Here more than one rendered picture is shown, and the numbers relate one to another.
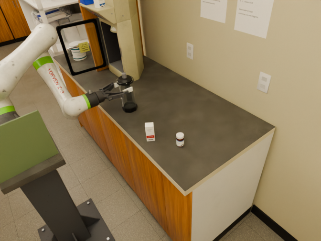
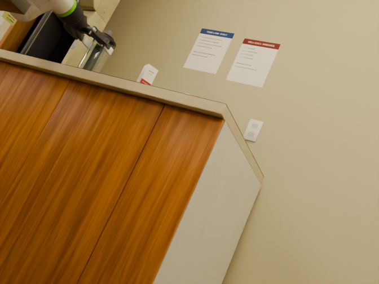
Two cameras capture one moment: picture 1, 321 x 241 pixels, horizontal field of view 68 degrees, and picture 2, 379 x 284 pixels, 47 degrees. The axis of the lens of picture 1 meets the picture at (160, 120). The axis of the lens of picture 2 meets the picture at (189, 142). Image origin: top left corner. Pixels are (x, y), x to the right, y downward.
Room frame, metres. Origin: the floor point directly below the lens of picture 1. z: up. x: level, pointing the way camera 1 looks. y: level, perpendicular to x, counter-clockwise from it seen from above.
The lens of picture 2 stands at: (-0.49, 0.61, 0.40)
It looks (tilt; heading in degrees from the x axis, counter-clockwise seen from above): 16 degrees up; 331
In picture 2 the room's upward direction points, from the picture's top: 25 degrees clockwise
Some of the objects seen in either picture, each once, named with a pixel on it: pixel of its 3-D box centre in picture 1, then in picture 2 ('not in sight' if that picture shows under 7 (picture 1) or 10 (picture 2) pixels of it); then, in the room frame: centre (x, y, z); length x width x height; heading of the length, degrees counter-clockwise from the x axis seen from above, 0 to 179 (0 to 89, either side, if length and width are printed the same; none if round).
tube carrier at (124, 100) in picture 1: (127, 93); (93, 59); (1.35, 0.20, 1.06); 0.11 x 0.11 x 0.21
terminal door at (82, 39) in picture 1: (83, 48); (9, 15); (1.87, 0.56, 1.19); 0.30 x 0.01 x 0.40; 116
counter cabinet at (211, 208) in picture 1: (142, 127); (12, 182); (1.71, 0.17, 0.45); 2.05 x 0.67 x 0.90; 33
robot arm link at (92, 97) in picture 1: (91, 99); (70, 12); (1.22, 0.40, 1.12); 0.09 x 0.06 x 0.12; 33
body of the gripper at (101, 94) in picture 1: (102, 94); (80, 25); (1.26, 0.34, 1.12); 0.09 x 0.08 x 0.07; 123
